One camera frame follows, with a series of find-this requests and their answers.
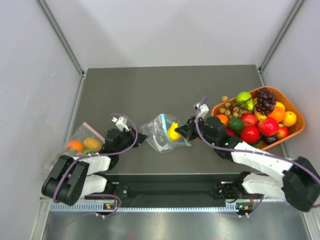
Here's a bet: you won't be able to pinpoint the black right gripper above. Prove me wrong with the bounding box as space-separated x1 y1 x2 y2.
176 115 218 146

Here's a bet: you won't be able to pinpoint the fake yellow lemon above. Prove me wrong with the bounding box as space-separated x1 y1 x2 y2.
167 120 181 142
281 111 297 127

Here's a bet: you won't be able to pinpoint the clear zip bag blue seal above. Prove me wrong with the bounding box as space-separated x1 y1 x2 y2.
139 113 191 154

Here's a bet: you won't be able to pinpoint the fake green pear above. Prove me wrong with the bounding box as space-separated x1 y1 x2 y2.
235 91 252 106

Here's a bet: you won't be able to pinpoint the fake dark grapes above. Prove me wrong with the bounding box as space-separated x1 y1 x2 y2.
254 87 276 115

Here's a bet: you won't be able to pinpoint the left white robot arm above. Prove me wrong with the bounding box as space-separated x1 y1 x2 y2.
41 126 148 206

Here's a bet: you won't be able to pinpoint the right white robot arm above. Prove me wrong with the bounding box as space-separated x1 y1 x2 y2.
175 117 320 212

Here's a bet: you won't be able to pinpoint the fake orange left in bin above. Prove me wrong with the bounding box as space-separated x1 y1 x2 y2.
216 114 229 127

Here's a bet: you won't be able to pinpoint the fake red apple bin left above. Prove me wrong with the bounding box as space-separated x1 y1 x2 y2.
226 128 236 137

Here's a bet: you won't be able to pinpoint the fake yellow fruit pink bag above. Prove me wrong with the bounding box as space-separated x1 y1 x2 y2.
83 137 102 152

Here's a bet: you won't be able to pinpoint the fake brown longan bunch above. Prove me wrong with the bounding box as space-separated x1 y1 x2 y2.
218 96 252 119

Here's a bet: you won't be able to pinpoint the fake green lime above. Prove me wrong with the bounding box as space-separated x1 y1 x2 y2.
228 117 245 133

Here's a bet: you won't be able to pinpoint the clear zip bag pink seal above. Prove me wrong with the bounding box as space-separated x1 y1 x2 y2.
42 121 106 176

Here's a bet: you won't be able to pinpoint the fake orange in pink bag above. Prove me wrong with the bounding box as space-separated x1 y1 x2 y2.
66 140 85 153

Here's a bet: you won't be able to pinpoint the fake red apple top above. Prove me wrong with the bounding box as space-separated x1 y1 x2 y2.
241 113 259 127

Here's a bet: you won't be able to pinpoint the fake big red apple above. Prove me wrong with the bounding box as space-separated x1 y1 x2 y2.
240 125 260 144

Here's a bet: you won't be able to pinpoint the fake dark plum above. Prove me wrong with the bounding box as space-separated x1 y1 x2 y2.
261 134 279 145

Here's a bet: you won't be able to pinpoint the fake large orange in bin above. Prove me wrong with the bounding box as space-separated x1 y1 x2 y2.
267 106 286 123

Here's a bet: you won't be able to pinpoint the fake small red peach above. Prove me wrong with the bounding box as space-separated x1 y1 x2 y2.
276 126 291 140

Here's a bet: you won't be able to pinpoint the fake yellow lemon in bin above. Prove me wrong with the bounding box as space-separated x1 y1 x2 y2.
281 111 297 127

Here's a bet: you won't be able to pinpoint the orange plastic fruit bin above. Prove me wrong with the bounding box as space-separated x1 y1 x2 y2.
211 86 305 151

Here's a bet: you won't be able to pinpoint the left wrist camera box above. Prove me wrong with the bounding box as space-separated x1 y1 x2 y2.
111 116 129 132

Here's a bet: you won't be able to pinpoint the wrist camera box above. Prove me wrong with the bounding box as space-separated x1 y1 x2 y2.
194 102 209 119
111 116 129 132

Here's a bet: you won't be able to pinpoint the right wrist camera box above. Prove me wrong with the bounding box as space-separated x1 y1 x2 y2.
194 102 209 119

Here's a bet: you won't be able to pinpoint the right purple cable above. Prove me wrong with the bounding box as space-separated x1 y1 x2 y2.
194 96 320 208

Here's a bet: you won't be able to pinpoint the purple cable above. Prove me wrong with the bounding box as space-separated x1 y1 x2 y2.
52 113 139 203
194 96 320 208

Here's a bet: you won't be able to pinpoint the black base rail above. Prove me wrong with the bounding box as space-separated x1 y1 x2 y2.
98 172 237 208

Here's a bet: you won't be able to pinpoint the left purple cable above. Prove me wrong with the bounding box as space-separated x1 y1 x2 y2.
52 113 139 203

